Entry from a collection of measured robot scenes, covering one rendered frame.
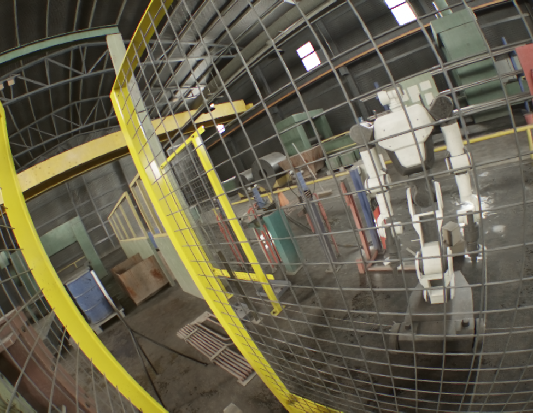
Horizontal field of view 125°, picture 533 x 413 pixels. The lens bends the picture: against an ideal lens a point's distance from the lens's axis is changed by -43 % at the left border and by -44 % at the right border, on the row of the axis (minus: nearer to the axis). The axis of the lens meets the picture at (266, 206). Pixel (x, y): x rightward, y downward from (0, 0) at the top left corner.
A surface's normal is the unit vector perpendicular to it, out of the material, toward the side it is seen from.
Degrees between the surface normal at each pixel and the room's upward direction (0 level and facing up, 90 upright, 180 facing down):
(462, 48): 90
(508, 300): 0
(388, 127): 90
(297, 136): 90
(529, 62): 90
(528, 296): 0
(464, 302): 0
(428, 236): 80
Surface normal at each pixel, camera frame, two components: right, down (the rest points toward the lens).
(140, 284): 0.69, -0.17
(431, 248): -0.63, 0.24
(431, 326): -0.40, -0.90
